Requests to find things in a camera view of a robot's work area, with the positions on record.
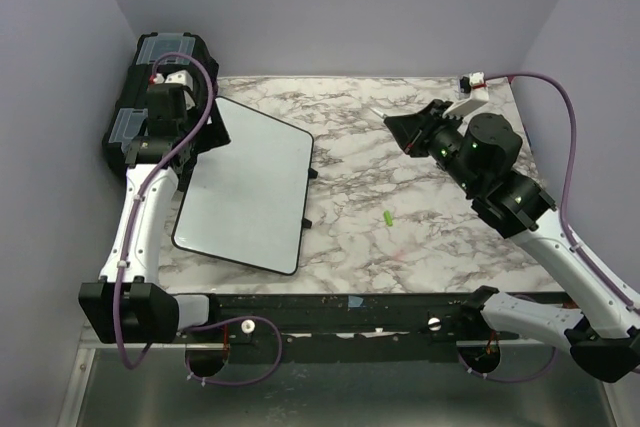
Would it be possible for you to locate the aluminium frame rail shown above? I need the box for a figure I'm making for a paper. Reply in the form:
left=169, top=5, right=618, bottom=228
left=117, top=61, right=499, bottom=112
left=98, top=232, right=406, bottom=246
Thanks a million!
left=54, top=186, right=621, bottom=427

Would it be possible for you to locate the green white whiteboard marker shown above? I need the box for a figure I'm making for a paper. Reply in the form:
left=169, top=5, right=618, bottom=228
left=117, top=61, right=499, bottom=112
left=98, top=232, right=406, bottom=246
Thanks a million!
left=370, top=107, right=387, bottom=120

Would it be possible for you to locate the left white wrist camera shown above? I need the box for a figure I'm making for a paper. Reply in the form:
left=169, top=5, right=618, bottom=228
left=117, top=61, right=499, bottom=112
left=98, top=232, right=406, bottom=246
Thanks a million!
left=149, top=69, right=196, bottom=110

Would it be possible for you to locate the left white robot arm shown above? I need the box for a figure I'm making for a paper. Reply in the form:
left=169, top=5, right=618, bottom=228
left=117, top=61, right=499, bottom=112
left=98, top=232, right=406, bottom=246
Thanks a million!
left=78, top=75, right=229, bottom=345

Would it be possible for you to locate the green marker cap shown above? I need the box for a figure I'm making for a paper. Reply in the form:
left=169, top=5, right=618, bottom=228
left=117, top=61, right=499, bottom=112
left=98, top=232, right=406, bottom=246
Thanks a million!
left=383, top=211, right=393, bottom=227

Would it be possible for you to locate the blue tape piece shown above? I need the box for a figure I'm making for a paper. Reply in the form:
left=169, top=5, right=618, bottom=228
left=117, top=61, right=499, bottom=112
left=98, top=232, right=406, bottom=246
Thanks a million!
left=347, top=295, right=364, bottom=309

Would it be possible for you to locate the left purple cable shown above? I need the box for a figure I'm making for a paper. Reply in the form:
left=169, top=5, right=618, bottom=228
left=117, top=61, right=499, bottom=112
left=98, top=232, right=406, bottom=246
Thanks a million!
left=114, top=53, right=284, bottom=388

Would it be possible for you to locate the black plastic toolbox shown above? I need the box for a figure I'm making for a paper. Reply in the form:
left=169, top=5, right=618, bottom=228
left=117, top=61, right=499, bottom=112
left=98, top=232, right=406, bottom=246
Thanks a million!
left=102, top=32, right=219, bottom=182

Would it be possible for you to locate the black mounting rail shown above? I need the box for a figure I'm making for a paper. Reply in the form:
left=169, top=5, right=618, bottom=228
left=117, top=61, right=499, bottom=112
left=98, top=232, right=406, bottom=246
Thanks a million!
left=177, top=294, right=494, bottom=364

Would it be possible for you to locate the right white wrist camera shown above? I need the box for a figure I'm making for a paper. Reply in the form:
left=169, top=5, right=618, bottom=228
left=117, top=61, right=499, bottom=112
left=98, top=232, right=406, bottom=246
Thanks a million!
left=443, top=72, right=489, bottom=119

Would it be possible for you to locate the white whiteboard black frame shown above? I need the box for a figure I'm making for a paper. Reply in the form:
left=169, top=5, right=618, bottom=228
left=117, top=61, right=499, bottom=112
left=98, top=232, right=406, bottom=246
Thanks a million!
left=172, top=97, right=315, bottom=275

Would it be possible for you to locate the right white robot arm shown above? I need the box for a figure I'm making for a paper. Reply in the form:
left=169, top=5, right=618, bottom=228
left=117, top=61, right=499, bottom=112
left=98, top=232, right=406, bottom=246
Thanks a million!
left=383, top=99, right=639, bottom=383

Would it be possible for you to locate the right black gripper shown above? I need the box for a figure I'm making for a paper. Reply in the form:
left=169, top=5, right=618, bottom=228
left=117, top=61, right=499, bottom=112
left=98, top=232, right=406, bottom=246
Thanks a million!
left=384, top=98, right=480, bottom=195

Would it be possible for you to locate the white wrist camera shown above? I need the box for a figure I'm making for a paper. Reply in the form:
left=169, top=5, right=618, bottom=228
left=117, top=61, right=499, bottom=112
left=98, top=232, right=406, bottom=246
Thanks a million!
left=149, top=69, right=196, bottom=110
left=443, top=72, right=489, bottom=119

